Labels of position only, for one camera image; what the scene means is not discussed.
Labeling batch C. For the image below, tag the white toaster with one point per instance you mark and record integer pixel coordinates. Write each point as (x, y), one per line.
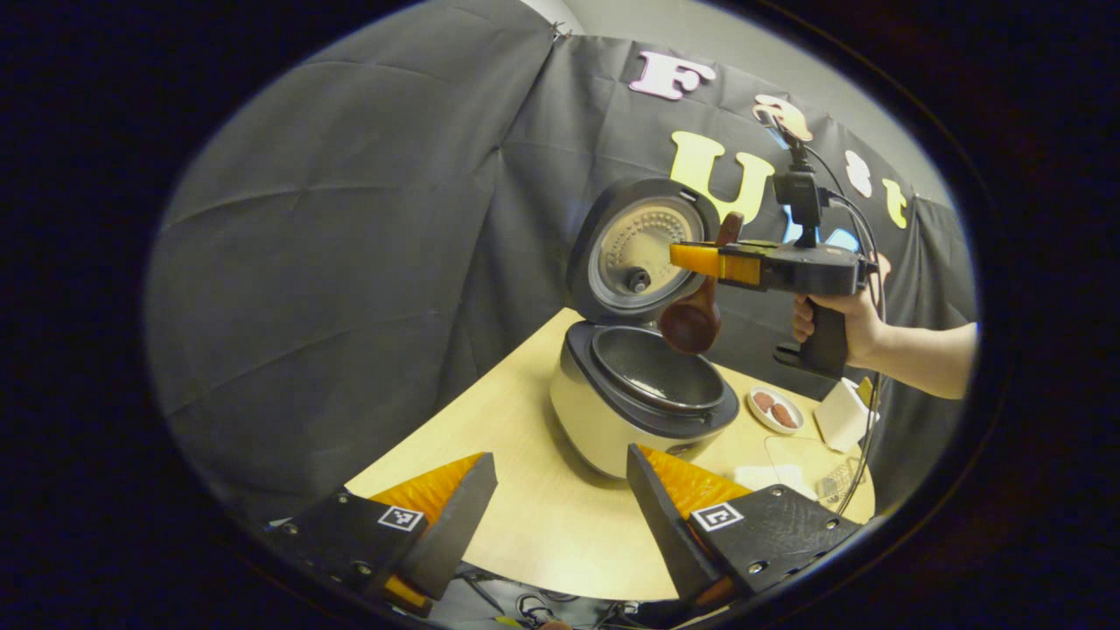
(838, 420)

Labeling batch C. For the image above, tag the dark wooden spoon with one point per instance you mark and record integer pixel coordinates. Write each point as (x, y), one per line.
(693, 324)

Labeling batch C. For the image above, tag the red meat piece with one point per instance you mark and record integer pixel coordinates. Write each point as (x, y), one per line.
(764, 402)
(785, 416)

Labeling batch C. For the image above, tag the brown toast slice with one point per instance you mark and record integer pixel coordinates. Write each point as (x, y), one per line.
(864, 391)

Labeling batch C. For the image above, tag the grey and silver rice cooker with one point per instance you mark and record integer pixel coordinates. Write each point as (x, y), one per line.
(647, 376)

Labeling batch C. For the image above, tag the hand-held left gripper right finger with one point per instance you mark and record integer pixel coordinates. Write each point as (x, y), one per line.
(665, 525)

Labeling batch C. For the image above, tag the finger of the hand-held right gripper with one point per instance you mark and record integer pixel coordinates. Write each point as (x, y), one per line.
(700, 260)

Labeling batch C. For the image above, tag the clear glass dish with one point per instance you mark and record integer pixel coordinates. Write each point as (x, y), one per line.
(801, 455)

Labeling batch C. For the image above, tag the white round plate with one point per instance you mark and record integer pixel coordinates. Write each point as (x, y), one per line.
(774, 411)

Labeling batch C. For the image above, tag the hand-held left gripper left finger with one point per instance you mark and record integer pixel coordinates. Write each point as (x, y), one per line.
(455, 525)

